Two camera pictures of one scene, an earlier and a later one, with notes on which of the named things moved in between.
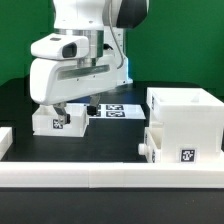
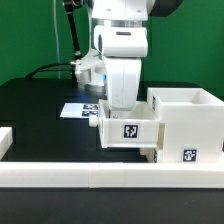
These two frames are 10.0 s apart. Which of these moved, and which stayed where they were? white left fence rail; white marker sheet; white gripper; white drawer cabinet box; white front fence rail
Moved: white marker sheet; white gripper
Stayed: white left fence rail; white front fence rail; white drawer cabinet box
